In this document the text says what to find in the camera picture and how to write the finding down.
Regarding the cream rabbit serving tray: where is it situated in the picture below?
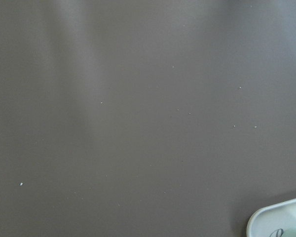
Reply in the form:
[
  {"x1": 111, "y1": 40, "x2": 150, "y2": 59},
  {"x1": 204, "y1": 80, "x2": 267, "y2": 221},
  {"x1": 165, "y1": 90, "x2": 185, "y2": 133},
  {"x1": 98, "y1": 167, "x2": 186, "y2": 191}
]
[{"x1": 246, "y1": 198, "x2": 296, "y2": 237}]

